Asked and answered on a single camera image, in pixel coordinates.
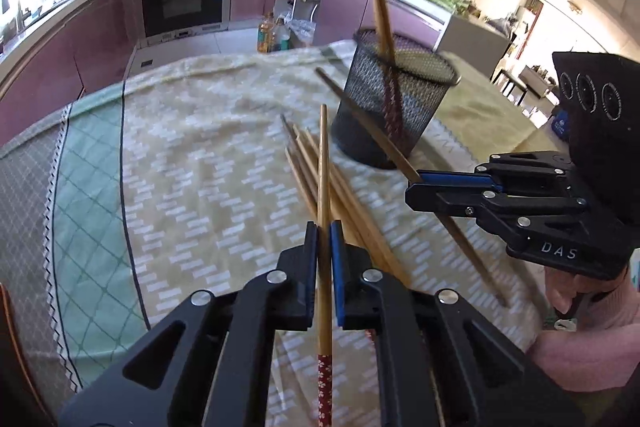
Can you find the person's right hand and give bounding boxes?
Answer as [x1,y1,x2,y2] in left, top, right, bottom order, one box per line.
[544,266,632,327]

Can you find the black built-in oven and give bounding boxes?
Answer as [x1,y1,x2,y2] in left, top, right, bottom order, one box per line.
[140,0,226,38]

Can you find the yellow cooking oil bottle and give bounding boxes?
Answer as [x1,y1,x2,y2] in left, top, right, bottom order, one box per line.
[257,13,278,54]

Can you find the black mesh utensil holder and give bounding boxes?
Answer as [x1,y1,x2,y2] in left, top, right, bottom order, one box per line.
[331,28,462,169]

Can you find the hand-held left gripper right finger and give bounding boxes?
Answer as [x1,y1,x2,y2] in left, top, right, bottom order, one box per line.
[330,222,586,427]

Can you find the black stool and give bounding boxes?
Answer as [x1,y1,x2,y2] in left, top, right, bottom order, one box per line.
[492,67,529,106]

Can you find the beige green patterned tablecloth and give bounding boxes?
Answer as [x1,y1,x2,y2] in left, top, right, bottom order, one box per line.
[0,39,547,427]

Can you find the plain yellow-green tablecloth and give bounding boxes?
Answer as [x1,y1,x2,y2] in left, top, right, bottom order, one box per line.
[431,51,556,154]

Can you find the person's right forearm pink sleeve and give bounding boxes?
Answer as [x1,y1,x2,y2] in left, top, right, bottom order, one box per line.
[530,317,640,395]

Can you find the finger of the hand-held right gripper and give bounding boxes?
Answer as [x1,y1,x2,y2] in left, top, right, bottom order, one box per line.
[405,183,588,248]
[417,151,576,192]

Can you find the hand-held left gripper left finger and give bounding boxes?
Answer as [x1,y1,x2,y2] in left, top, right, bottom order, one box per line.
[59,222,319,427]

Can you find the purple kitchen cabinets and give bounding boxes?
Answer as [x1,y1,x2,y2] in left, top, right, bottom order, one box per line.
[0,0,446,148]

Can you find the blue bag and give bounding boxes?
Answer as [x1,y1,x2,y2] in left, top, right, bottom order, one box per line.
[550,109,571,140]

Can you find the brown wooden chair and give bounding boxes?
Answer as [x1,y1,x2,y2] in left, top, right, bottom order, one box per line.
[0,282,56,427]

